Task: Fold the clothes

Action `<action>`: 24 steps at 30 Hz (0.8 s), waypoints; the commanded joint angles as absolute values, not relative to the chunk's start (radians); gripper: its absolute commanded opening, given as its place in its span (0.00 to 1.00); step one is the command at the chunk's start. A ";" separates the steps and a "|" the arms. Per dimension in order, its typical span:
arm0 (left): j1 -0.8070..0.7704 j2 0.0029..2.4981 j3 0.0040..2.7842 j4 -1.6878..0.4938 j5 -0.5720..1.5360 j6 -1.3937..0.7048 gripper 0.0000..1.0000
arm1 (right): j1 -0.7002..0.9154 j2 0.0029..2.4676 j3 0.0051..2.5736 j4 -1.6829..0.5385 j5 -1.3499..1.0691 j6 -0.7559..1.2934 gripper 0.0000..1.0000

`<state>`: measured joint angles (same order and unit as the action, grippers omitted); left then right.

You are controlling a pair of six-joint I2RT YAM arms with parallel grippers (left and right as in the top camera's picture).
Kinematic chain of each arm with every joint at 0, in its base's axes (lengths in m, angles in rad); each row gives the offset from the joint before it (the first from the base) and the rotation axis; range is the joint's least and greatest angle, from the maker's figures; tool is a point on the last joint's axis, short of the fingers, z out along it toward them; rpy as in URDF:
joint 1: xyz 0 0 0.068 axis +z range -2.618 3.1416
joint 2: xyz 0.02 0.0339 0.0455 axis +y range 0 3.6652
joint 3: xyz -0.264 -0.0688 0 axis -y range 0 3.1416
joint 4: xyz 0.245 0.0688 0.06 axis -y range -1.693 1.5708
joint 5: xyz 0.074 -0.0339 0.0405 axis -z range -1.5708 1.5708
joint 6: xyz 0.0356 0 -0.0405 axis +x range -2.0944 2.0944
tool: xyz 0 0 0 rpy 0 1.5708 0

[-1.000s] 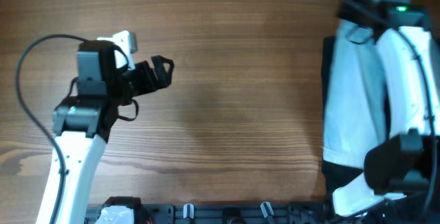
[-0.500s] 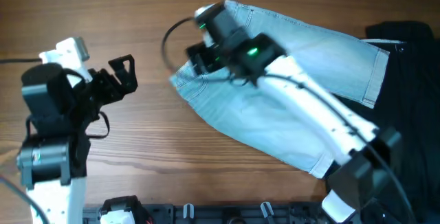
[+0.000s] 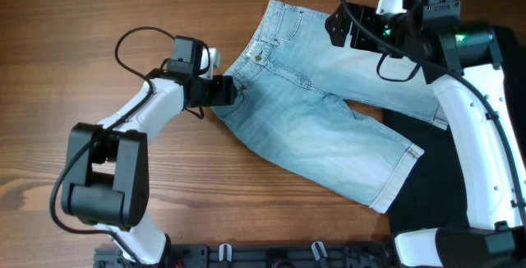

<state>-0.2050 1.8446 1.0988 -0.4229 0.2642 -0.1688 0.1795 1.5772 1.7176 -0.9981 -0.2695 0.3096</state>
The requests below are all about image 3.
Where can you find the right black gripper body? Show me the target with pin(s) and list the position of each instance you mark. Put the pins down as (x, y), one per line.
(361, 37)

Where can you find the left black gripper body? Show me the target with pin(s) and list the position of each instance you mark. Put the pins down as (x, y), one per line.
(214, 91)

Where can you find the light blue denim shorts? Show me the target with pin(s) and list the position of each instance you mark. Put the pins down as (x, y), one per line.
(292, 107)

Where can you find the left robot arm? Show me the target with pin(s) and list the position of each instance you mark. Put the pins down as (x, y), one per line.
(105, 181)

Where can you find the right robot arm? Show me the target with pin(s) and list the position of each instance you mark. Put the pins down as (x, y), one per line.
(462, 62)

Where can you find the black folded garment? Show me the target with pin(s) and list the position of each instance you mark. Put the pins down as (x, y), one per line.
(433, 194)

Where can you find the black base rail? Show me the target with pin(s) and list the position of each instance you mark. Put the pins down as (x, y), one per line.
(314, 255)

